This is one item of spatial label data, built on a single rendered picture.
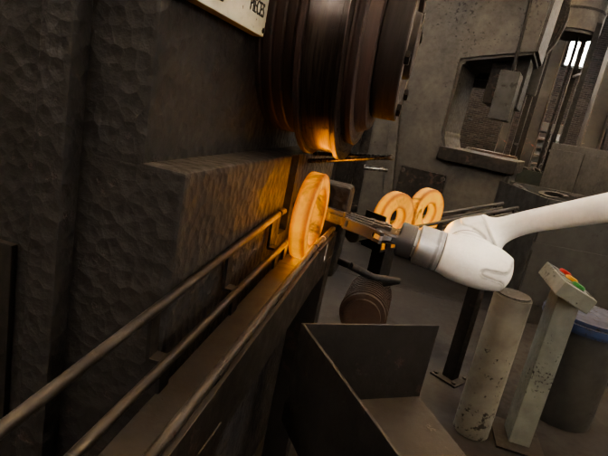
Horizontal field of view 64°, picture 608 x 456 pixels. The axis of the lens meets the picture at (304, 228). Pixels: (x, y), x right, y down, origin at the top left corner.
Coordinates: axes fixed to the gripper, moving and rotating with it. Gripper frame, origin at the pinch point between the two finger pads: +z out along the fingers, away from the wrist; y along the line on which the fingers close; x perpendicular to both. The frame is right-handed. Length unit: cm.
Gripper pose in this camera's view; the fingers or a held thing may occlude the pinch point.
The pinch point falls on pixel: (328, 213)
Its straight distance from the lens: 111.7
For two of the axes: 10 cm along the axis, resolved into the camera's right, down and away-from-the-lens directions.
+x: 2.7, -9.3, -2.6
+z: -9.3, -3.2, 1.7
